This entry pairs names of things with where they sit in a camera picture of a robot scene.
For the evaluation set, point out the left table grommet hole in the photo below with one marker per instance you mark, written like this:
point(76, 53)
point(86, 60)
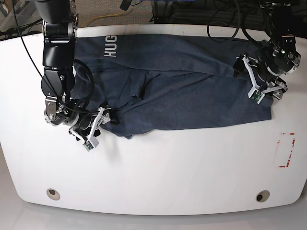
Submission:
point(53, 194)

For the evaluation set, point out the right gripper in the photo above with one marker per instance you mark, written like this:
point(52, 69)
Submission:
point(87, 125)

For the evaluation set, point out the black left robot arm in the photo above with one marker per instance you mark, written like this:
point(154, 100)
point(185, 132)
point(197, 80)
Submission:
point(276, 57)

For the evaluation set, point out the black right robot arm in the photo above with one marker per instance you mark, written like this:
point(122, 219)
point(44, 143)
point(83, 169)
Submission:
point(59, 30)

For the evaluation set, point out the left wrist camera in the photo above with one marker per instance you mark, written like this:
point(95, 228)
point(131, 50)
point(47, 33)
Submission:
point(256, 95)

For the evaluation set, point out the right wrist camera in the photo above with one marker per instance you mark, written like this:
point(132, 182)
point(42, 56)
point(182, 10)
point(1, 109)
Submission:
point(91, 143)

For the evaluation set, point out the red tape rectangle marking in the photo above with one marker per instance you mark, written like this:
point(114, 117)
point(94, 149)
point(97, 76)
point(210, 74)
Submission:
point(284, 149)

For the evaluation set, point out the right table grommet hole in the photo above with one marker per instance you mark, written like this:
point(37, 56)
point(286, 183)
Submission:
point(262, 196)

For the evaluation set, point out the dark blue T-shirt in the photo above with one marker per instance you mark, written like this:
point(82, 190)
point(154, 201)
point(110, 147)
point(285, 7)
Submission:
point(169, 82)

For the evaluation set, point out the table grommet hole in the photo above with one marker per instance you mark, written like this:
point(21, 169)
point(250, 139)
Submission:
point(53, 194)
point(262, 196)

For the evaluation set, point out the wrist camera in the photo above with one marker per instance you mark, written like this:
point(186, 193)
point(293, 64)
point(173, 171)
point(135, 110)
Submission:
point(256, 95)
point(91, 143)

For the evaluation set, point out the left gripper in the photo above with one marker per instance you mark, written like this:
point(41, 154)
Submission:
point(270, 84)

